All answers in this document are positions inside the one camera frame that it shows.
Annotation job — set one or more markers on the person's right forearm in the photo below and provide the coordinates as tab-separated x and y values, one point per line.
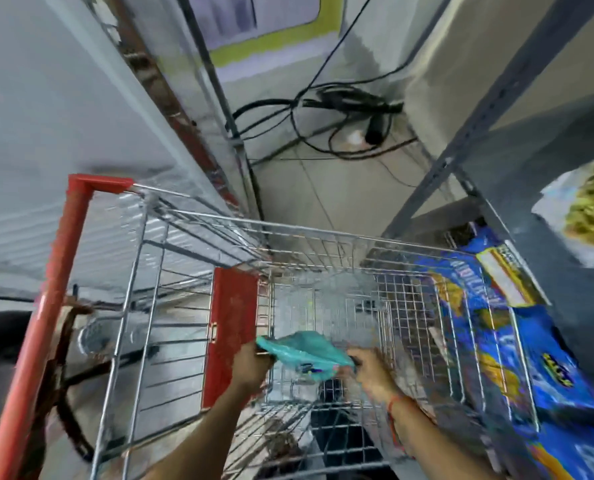
434	442

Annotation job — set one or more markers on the teal snack packet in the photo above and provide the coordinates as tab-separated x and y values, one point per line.
307	357

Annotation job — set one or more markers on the person's right hand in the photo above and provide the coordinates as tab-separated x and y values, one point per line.
372	374

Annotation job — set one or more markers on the person's left forearm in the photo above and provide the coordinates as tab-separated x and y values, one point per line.
202	437

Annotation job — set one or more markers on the red cart seat flap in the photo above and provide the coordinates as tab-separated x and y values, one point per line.
230	334

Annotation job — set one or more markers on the person's right fingers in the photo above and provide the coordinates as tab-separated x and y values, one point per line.
353	364

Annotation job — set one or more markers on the row of blue snack packets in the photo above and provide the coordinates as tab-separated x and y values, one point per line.
514	354

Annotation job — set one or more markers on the grey metal shelf rack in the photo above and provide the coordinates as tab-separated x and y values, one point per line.
527	159

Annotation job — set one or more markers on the white packet of yellow snacks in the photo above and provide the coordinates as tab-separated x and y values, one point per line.
584	209

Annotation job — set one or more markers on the person's left hand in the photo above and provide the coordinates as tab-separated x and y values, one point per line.
249	367

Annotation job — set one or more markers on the red thread wristband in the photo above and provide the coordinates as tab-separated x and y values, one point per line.
394	419

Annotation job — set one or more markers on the steel refrigerator cabinet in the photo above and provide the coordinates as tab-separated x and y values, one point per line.
187	104

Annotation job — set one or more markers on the person's left fingers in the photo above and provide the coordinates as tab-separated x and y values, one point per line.
266	358

